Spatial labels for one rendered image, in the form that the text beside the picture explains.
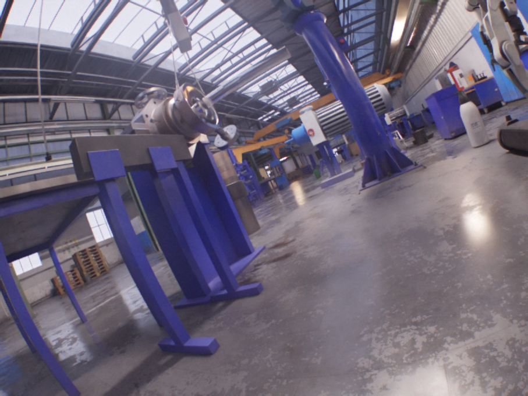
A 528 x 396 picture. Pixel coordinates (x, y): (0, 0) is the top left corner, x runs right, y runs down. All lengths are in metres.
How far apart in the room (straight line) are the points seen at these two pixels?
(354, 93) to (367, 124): 0.37
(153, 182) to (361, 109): 2.18
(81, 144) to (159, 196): 0.62
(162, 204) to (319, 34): 2.51
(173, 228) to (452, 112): 3.82
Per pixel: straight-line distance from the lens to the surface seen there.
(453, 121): 4.04
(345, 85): 2.83
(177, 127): 1.56
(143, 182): 1.47
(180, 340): 0.96
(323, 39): 3.04
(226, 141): 1.70
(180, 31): 0.76
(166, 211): 1.39
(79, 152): 0.92
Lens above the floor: 0.43
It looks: 2 degrees down
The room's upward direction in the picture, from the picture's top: 24 degrees counter-clockwise
